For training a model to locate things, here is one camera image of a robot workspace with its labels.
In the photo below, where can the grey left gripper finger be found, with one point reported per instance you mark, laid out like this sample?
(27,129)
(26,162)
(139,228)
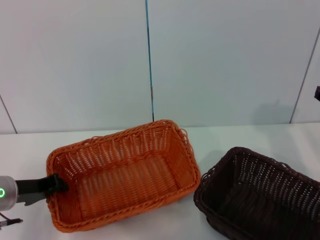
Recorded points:
(35,202)

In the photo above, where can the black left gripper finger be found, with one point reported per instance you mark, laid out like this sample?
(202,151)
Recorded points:
(60,186)

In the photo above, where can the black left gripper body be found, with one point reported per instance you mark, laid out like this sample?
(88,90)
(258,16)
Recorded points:
(32,187)

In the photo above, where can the orange woven plastic basket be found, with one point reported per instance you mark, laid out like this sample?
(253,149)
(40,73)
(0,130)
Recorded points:
(125,180)

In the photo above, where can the dark brown woven plastic basket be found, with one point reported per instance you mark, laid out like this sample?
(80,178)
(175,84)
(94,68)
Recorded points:
(255,200)

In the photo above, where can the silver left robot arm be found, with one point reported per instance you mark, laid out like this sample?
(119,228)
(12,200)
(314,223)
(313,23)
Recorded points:
(8,192)

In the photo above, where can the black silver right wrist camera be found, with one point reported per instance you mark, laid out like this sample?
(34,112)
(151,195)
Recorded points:
(318,93)

